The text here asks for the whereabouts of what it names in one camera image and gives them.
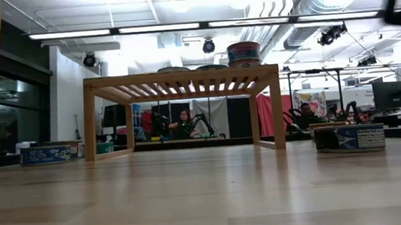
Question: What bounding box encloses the blue label tin can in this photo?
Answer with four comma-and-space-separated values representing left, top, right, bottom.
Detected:
313, 121, 387, 158
19, 143, 73, 168

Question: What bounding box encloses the red label tin can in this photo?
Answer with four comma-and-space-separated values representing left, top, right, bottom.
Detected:
227, 56, 262, 69
226, 40, 262, 62

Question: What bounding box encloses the black monitor on arm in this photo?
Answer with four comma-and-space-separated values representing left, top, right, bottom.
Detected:
371, 80, 401, 111

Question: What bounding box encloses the wooden slatted shelf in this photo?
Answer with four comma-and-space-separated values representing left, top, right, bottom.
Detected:
78, 60, 287, 167

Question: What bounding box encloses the black ceiling spotlight cluster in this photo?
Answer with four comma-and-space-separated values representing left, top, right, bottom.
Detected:
315, 22, 350, 47

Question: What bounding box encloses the black metal gantry stand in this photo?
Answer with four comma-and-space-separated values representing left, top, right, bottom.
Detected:
279, 65, 350, 132

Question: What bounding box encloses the colourful patchwork cloth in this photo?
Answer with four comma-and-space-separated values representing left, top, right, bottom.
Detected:
292, 89, 328, 122

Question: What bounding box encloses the person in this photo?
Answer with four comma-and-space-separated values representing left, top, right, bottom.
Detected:
289, 100, 328, 131
165, 107, 202, 142

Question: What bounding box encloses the red curtain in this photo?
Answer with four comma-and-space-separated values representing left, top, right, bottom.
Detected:
256, 90, 297, 138

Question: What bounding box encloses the black partition panel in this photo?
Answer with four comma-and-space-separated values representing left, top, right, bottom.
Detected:
226, 95, 255, 139
150, 101, 193, 139

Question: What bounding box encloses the white curtain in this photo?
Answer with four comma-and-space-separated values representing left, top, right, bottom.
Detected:
191, 97, 231, 140

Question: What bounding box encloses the black screen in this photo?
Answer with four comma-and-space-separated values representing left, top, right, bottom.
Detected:
101, 103, 128, 129

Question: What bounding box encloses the ceiling light bar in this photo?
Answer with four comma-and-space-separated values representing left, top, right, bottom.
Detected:
28, 1, 401, 48

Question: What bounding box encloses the white box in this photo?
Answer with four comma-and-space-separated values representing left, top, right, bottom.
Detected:
14, 140, 39, 155

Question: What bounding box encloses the silver ventilation duct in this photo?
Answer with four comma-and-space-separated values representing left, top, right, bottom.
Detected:
254, 0, 366, 54

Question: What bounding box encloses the black aluminium table frame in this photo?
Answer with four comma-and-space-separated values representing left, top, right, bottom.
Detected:
0, 118, 401, 177

